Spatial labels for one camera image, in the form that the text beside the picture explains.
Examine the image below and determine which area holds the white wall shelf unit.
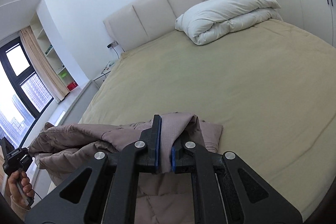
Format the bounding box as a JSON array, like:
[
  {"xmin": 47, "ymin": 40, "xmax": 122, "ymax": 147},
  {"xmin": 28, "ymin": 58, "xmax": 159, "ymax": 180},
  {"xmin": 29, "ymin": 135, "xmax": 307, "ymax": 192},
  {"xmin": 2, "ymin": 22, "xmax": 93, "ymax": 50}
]
[{"xmin": 30, "ymin": 12, "xmax": 75, "ymax": 101}]

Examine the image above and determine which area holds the left human hand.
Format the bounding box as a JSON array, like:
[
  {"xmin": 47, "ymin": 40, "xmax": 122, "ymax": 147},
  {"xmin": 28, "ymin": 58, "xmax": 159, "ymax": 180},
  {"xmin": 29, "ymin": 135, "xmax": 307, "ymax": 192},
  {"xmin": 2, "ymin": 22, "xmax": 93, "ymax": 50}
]
[{"xmin": 7, "ymin": 170, "xmax": 35, "ymax": 210}]

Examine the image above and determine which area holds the green box on shelf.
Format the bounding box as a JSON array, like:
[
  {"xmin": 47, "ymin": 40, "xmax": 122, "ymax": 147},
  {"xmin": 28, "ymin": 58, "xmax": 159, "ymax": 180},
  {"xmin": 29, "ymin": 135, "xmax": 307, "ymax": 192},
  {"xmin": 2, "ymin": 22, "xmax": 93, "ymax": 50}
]
[{"xmin": 60, "ymin": 72, "xmax": 67, "ymax": 79}]

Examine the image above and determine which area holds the mauve quilted down coat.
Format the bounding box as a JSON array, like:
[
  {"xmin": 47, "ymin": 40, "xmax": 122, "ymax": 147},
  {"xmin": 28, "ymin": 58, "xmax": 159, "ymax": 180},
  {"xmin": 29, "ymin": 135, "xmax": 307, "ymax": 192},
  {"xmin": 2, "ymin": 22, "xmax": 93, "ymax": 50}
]
[{"xmin": 28, "ymin": 113, "xmax": 223, "ymax": 223}]

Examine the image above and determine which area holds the white bedside table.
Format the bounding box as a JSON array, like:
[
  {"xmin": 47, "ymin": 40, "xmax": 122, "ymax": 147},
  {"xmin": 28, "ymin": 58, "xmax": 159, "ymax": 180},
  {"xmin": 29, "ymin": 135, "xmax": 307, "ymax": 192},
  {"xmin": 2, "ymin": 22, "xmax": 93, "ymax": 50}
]
[{"xmin": 93, "ymin": 61, "xmax": 115, "ymax": 89}]

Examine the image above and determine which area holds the cream upholstered headboard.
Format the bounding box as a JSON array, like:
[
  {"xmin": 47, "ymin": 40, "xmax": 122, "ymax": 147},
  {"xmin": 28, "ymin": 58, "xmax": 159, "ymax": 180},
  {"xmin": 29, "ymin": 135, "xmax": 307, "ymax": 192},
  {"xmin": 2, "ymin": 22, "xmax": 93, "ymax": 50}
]
[{"xmin": 104, "ymin": 0, "xmax": 208, "ymax": 51}]

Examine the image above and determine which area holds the wall socket with plug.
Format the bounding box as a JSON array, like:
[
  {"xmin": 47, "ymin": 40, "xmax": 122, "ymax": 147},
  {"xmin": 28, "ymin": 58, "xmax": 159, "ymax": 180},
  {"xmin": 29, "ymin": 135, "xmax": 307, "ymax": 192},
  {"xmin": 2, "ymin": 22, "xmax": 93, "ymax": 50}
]
[{"xmin": 107, "ymin": 41, "xmax": 118, "ymax": 48}]

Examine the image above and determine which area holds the beige curtain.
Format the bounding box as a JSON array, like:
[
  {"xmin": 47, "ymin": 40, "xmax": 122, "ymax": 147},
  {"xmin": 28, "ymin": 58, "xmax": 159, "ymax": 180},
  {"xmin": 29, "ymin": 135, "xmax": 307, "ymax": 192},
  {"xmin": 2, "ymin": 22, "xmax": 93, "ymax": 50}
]
[{"xmin": 19, "ymin": 26, "xmax": 69, "ymax": 102}]

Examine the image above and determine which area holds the black framed window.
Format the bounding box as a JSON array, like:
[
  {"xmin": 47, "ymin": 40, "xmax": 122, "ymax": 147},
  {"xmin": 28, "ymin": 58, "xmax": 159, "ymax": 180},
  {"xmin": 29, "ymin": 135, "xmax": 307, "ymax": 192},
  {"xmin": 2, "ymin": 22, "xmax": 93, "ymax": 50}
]
[{"xmin": 1, "ymin": 38, "xmax": 53, "ymax": 148}]

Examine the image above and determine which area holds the beige bed with sheet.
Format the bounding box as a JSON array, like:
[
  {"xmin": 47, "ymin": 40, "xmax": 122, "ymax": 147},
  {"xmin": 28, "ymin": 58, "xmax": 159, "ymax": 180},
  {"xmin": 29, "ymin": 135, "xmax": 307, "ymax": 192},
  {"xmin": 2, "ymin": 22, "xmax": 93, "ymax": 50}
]
[{"xmin": 81, "ymin": 19, "xmax": 335, "ymax": 219}]

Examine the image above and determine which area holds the white folded duvet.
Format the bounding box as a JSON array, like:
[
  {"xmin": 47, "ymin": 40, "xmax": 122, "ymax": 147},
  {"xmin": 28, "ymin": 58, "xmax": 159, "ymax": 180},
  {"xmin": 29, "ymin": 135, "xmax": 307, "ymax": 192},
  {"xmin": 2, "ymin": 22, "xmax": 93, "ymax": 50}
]
[{"xmin": 175, "ymin": 0, "xmax": 282, "ymax": 46}]

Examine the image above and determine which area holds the red box on shelf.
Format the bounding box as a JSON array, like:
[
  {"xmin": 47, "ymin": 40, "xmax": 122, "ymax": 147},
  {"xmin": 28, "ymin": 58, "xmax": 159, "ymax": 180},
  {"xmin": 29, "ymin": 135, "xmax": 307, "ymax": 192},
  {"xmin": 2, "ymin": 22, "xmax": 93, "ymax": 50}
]
[{"xmin": 67, "ymin": 81, "xmax": 78, "ymax": 92}]

